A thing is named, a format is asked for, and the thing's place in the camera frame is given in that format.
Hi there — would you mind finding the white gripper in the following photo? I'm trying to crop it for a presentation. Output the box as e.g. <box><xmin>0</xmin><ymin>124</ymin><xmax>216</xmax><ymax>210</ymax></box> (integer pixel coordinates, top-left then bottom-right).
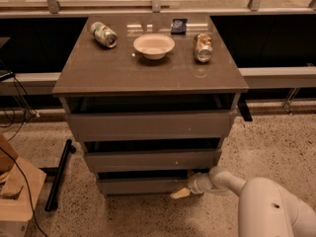
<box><xmin>170</xmin><ymin>173</ymin><xmax>211</xmax><ymax>199</ymax></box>

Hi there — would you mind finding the grey bottom drawer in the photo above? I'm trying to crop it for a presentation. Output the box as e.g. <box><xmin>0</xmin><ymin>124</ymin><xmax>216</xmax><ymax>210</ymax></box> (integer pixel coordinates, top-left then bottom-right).
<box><xmin>96</xmin><ymin>177</ymin><xmax>189</xmax><ymax>196</ymax></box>

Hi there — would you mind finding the grey drawer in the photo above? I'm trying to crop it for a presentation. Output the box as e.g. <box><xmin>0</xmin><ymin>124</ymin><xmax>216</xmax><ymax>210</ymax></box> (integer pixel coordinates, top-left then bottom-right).
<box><xmin>85</xmin><ymin>149</ymin><xmax>221</xmax><ymax>173</ymax></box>
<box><xmin>96</xmin><ymin>177</ymin><xmax>189</xmax><ymax>196</ymax></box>
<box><xmin>66</xmin><ymin>112</ymin><xmax>236</xmax><ymax>142</ymax></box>

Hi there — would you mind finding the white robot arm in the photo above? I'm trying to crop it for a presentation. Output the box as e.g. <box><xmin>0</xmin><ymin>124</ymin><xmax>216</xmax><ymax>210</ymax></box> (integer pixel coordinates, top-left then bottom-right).
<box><xmin>171</xmin><ymin>166</ymin><xmax>316</xmax><ymax>237</ymax></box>

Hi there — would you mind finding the grey middle drawer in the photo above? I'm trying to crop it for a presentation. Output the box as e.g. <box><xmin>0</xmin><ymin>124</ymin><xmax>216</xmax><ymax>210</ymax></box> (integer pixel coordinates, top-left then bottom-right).
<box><xmin>85</xmin><ymin>149</ymin><xmax>221</xmax><ymax>173</ymax></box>

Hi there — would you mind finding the grey drawer cabinet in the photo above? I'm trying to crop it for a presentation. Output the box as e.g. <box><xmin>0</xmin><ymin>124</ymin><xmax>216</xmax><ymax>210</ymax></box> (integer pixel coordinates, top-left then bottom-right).
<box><xmin>51</xmin><ymin>13</ymin><xmax>250</xmax><ymax>198</ymax></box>

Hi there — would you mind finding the grey top drawer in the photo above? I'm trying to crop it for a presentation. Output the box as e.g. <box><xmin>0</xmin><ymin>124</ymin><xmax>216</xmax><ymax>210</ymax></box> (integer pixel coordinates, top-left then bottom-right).
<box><xmin>66</xmin><ymin>112</ymin><xmax>236</xmax><ymax>142</ymax></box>

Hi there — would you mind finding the black metal stand leg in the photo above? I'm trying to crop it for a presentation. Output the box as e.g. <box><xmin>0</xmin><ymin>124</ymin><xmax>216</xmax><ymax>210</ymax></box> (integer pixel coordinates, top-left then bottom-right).
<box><xmin>44</xmin><ymin>139</ymin><xmax>76</xmax><ymax>212</ymax></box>

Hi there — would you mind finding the crushed silver can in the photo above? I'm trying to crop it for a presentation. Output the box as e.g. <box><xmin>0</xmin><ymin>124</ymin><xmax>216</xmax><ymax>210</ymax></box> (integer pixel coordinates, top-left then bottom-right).
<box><xmin>194</xmin><ymin>34</ymin><xmax>213</xmax><ymax>62</ymax></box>

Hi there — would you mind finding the white bowl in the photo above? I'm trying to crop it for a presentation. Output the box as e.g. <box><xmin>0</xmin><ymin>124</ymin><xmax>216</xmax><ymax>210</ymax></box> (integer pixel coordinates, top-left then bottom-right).
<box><xmin>133</xmin><ymin>34</ymin><xmax>175</xmax><ymax>60</ymax></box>

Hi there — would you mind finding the cardboard box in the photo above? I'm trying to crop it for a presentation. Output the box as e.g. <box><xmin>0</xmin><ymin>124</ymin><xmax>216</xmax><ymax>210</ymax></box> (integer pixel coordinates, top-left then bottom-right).
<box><xmin>0</xmin><ymin>134</ymin><xmax>46</xmax><ymax>237</ymax></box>

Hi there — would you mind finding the blue snack packet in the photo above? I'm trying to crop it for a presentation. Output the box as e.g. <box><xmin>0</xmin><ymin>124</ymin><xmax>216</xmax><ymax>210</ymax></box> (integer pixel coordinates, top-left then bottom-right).
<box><xmin>171</xmin><ymin>19</ymin><xmax>188</xmax><ymax>35</ymax></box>

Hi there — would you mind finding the green soda can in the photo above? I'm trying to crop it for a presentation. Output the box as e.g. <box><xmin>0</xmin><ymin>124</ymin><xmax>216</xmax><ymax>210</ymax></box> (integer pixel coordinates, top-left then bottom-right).
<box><xmin>90</xmin><ymin>22</ymin><xmax>118</xmax><ymax>48</ymax></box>

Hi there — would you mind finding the black cable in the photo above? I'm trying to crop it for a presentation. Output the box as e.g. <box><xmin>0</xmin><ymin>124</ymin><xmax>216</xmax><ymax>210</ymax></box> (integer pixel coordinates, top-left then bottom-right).
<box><xmin>0</xmin><ymin>59</ymin><xmax>49</xmax><ymax>237</ymax></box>

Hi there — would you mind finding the metal window frame rail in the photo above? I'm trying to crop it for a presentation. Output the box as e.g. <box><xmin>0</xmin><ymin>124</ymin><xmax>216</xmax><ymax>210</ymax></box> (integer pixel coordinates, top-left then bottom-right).
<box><xmin>0</xmin><ymin>0</ymin><xmax>316</xmax><ymax>18</ymax></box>

